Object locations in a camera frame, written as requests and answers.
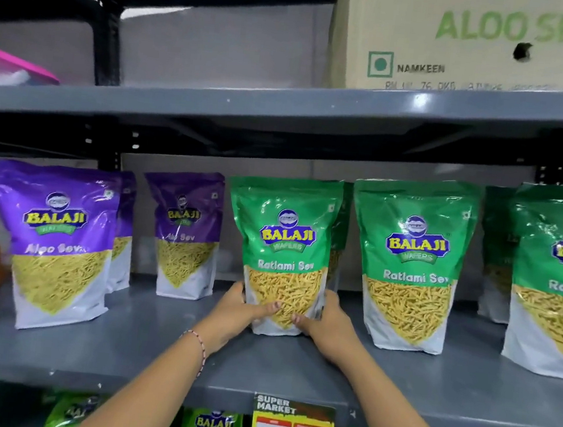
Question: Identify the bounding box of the purple snack pouch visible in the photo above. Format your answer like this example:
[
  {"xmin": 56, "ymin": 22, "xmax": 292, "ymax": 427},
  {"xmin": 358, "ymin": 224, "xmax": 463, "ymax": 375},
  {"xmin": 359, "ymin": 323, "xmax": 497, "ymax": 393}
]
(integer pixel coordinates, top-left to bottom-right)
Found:
[
  {"xmin": 104, "ymin": 170, "xmax": 141, "ymax": 296},
  {"xmin": 0, "ymin": 158, "xmax": 124, "ymax": 339},
  {"xmin": 133, "ymin": 166, "xmax": 228, "ymax": 303}
]

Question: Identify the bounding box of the green snack pouch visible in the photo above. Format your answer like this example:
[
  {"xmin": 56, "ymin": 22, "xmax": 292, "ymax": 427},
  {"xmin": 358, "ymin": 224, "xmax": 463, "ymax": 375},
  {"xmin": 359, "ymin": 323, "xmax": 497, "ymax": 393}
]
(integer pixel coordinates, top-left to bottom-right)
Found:
[
  {"xmin": 493, "ymin": 179, "xmax": 563, "ymax": 382},
  {"xmin": 339, "ymin": 172, "xmax": 485, "ymax": 359},
  {"xmin": 472, "ymin": 185, "xmax": 524, "ymax": 325},
  {"xmin": 215, "ymin": 171, "xmax": 346, "ymax": 343},
  {"xmin": 325, "ymin": 180, "xmax": 356, "ymax": 293}
]

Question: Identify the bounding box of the person's left forearm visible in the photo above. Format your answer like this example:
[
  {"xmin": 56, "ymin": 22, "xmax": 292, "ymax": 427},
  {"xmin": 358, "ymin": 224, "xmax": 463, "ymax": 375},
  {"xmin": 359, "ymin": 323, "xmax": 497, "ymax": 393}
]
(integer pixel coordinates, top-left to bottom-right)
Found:
[{"xmin": 70, "ymin": 318, "xmax": 211, "ymax": 427}]

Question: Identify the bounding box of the person's right hand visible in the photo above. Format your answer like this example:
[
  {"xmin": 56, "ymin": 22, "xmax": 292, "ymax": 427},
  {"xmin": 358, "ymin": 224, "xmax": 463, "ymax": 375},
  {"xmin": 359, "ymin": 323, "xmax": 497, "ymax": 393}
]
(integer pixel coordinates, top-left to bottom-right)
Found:
[{"xmin": 288, "ymin": 286, "xmax": 375, "ymax": 370}]

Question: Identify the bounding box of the grey metal shelf rack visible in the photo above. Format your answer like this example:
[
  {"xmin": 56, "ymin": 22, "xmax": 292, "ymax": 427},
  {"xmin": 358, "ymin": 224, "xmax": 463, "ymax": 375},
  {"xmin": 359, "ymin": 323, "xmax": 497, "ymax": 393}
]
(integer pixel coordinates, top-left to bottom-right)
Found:
[{"xmin": 0, "ymin": 0, "xmax": 563, "ymax": 427}]

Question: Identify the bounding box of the brown cardboard carton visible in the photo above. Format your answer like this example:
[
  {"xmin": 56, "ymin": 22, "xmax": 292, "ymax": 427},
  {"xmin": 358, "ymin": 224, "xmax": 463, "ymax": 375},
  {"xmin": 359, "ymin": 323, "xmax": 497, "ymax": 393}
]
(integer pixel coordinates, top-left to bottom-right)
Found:
[{"xmin": 323, "ymin": 0, "xmax": 563, "ymax": 111}]

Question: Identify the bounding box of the person's right forearm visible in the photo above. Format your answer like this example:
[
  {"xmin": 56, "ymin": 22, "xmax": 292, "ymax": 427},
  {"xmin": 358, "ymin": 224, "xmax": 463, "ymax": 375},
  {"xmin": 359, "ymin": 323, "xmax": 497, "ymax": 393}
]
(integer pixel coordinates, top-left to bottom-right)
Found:
[{"xmin": 333, "ymin": 342, "xmax": 480, "ymax": 427}]

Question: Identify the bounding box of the clear container with pink lid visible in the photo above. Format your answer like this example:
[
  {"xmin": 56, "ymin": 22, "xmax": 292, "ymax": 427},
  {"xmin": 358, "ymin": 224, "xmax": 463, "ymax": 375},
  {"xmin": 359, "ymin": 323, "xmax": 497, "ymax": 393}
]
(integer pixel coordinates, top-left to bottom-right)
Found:
[{"xmin": 0, "ymin": 43, "xmax": 64, "ymax": 95}]

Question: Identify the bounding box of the white tube light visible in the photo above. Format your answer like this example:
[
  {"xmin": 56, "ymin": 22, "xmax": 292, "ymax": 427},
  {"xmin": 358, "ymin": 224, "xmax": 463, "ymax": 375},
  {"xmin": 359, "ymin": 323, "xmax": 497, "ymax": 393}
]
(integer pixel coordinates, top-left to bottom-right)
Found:
[{"xmin": 120, "ymin": 0, "xmax": 192, "ymax": 27}]

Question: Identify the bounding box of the beaded thread bracelet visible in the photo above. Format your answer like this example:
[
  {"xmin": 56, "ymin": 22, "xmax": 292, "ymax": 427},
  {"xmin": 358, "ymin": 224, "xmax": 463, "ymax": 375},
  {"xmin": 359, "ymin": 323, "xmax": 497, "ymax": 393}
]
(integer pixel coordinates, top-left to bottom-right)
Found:
[{"xmin": 177, "ymin": 328, "xmax": 210, "ymax": 379}]

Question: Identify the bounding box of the person's left hand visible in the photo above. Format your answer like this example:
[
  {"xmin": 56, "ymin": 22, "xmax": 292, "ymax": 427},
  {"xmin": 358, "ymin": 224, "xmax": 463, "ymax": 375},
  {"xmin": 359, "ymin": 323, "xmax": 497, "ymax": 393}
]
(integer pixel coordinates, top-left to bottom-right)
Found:
[{"xmin": 191, "ymin": 277, "xmax": 284, "ymax": 365}]

